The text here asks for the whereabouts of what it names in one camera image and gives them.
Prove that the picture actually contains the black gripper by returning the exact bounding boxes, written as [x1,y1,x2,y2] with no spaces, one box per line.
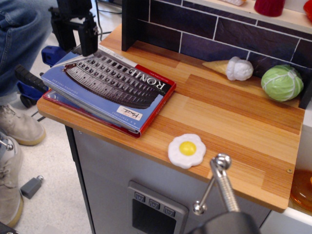
[49,0,98,57]

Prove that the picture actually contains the Rome picture book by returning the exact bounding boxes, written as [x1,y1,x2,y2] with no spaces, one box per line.
[41,45,176,138]

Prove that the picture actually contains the person leg in jeans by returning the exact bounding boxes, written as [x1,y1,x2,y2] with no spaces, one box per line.
[0,0,58,105]

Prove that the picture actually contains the blue bar clamp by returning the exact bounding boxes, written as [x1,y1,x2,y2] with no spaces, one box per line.
[15,46,66,108]

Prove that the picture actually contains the beige shoe upper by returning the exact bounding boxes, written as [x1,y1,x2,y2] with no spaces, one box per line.
[0,104,46,146]

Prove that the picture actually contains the beige shoe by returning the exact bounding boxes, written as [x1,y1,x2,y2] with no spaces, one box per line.
[0,134,23,228]
[0,104,46,146]

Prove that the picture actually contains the small metal knob left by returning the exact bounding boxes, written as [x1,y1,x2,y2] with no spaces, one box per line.
[0,140,14,151]

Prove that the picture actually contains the toy fried egg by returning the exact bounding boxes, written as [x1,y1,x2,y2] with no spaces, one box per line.
[168,134,206,169]

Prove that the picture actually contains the toy ice cream cone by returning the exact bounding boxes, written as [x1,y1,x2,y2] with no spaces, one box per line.
[202,57,254,81]

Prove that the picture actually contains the grey block with knob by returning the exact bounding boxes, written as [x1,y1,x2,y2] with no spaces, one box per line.
[20,175,44,199]

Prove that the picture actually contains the beige shoe lower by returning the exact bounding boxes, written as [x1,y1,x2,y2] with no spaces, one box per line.
[0,134,23,228]

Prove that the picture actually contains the red cup on shelf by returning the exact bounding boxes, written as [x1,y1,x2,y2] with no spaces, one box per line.
[254,0,285,17]

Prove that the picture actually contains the grey toy oven panel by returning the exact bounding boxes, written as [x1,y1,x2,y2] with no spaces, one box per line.
[127,181,189,234]

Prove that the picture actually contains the toy green cabbage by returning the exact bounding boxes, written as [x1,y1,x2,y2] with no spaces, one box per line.
[261,65,304,102]

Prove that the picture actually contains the red object top right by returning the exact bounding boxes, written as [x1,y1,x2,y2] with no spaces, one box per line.
[303,0,312,17]

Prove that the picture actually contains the orange transparent bowl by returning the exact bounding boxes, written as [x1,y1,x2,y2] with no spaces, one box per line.
[290,170,312,212]

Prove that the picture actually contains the black vertical shelf post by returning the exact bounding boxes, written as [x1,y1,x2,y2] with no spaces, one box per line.
[121,0,150,51]

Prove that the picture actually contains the metal clamp screw handle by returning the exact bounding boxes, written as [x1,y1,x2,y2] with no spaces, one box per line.
[193,153,241,215]

